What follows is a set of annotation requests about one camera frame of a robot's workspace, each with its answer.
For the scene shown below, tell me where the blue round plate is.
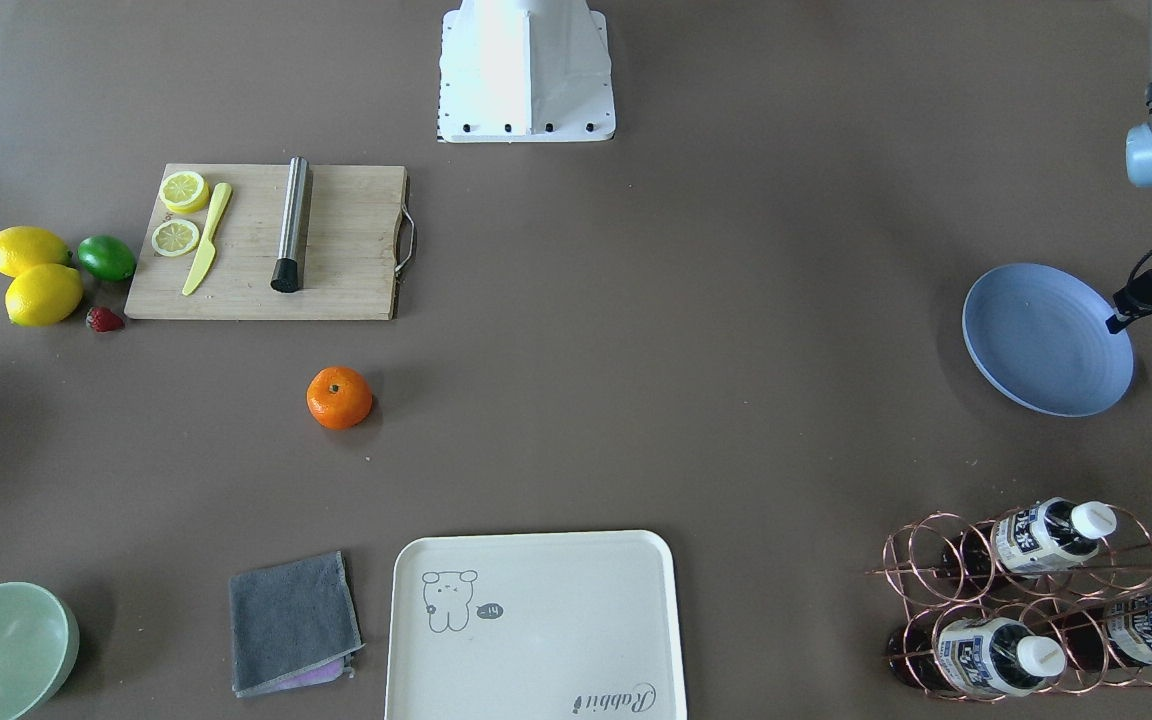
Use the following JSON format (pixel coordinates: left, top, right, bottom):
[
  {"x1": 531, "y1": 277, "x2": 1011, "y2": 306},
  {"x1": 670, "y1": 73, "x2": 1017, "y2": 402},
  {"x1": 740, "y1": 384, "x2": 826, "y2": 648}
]
[{"x1": 961, "y1": 263, "x2": 1135, "y2": 418}]

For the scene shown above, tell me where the orange mandarin fruit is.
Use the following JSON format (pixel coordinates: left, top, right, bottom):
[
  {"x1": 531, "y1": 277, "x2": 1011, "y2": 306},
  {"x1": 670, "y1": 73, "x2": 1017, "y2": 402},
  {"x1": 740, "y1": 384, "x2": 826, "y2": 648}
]
[{"x1": 305, "y1": 366, "x2": 374, "y2": 430}]

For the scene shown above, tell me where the tea bottle front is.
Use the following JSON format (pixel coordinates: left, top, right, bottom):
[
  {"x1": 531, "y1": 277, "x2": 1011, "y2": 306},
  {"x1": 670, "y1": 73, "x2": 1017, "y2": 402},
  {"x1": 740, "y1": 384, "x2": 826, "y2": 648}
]
[{"x1": 884, "y1": 611, "x2": 1068, "y2": 702}]

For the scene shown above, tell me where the cream rabbit tray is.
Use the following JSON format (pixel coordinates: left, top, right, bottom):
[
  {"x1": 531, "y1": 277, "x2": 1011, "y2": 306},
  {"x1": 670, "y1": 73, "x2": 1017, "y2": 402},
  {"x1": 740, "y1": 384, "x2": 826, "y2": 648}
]
[{"x1": 385, "y1": 530, "x2": 689, "y2": 719}]

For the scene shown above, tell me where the steel muddler black tip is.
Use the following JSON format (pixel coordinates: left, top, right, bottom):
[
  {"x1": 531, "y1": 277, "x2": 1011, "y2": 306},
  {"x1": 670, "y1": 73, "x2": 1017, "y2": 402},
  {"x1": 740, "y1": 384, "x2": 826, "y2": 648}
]
[{"x1": 270, "y1": 156, "x2": 314, "y2": 293}]

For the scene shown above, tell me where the grey folded cloth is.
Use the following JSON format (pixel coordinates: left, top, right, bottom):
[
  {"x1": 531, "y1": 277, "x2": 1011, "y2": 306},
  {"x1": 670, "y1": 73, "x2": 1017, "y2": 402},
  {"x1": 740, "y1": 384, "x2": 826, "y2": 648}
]
[{"x1": 228, "y1": 550, "x2": 364, "y2": 700}]

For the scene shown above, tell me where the yellow plastic knife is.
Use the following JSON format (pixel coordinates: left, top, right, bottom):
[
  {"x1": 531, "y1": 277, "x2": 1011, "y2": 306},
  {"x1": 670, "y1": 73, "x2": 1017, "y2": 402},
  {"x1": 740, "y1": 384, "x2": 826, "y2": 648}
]
[{"x1": 180, "y1": 182, "x2": 233, "y2": 296}]

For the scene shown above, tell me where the wooden cutting board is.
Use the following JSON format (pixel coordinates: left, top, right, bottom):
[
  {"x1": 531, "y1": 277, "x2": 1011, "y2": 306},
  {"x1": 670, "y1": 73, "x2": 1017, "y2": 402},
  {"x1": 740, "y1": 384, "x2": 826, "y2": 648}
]
[{"x1": 124, "y1": 162, "x2": 411, "y2": 320}]

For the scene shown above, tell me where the lemon half lower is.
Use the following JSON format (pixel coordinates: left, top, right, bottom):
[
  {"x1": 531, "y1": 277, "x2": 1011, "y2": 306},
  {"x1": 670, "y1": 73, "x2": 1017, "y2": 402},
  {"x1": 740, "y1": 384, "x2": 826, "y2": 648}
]
[{"x1": 157, "y1": 170, "x2": 211, "y2": 215}]

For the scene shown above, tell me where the lemon slice upper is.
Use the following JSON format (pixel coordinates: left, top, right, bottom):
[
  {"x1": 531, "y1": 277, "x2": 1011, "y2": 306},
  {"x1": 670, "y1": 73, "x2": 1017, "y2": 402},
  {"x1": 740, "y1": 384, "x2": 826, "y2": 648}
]
[{"x1": 150, "y1": 218, "x2": 202, "y2": 258}]

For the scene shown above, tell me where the green lime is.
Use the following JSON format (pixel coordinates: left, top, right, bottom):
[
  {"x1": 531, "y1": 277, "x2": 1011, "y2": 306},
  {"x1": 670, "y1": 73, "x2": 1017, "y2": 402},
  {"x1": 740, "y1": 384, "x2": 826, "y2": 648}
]
[{"x1": 77, "y1": 234, "x2": 137, "y2": 282}]

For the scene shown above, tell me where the red strawberry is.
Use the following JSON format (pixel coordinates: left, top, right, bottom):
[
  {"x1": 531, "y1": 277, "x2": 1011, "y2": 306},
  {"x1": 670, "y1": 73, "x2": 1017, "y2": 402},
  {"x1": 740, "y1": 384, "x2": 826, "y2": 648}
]
[{"x1": 84, "y1": 306, "x2": 126, "y2": 333}]

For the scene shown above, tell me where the yellow lemon upper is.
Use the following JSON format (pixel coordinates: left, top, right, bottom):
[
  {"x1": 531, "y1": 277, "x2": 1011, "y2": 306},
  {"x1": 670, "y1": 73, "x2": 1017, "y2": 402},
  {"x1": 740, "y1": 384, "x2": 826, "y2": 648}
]
[{"x1": 3, "y1": 263, "x2": 83, "y2": 327}]

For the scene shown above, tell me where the yellow lemon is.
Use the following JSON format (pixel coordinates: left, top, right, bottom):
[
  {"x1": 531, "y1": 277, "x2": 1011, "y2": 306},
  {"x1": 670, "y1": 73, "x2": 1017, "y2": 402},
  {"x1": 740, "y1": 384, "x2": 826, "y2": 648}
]
[
  {"x1": 3, "y1": 263, "x2": 83, "y2": 327},
  {"x1": 0, "y1": 225, "x2": 71, "y2": 278}
]

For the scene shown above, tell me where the yellow lemon lower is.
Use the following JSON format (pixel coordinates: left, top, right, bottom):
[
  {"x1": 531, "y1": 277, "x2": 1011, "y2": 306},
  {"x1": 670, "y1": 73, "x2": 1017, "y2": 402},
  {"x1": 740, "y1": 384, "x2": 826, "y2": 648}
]
[{"x1": 0, "y1": 225, "x2": 71, "y2": 278}]

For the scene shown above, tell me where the green ceramic bowl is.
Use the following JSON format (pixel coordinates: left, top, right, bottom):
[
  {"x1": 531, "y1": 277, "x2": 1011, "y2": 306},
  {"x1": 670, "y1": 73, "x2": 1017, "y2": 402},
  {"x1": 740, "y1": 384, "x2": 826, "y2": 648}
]
[{"x1": 0, "y1": 582, "x2": 81, "y2": 719}]

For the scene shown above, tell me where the copper wire bottle rack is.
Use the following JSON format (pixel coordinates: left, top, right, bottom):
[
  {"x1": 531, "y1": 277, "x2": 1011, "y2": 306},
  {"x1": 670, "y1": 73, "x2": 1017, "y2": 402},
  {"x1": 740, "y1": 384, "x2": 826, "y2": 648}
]
[{"x1": 879, "y1": 503, "x2": 1152, "y2": 696}]

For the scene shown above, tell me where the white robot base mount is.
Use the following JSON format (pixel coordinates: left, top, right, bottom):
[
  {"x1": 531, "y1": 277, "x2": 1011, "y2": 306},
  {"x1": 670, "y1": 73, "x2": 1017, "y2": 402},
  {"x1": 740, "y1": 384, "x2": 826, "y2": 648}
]
[{"x1": 435, "y1": 1, "x2": 617, "y2": 143}]

